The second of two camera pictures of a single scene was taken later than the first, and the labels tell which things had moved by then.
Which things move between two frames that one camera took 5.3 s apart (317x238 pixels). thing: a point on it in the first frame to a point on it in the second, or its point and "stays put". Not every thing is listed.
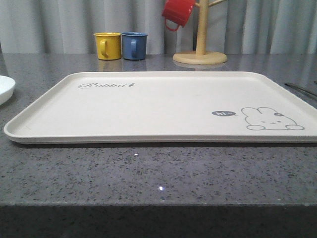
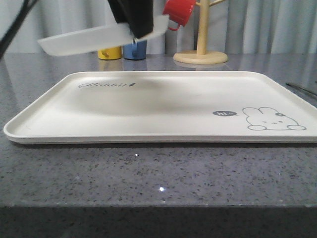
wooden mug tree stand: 201,56 stays put
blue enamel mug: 134,45 stays put
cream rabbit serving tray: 166,107 stays put
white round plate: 7,85 to 109,36
